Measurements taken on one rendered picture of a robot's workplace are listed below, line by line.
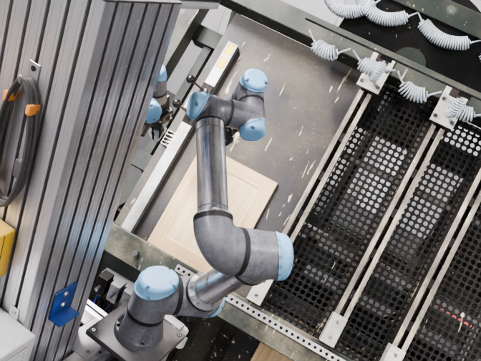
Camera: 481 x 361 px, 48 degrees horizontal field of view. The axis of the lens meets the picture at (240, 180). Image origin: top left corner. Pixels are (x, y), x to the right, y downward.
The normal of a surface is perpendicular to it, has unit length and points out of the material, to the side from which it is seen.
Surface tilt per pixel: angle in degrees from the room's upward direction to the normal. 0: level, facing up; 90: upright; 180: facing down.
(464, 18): 90
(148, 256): 57
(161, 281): 7
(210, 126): 39
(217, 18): 90
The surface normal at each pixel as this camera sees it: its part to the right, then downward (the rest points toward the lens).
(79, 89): -0.45, 0.26
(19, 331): 0.36, -0.83
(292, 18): -0.09, -0.18
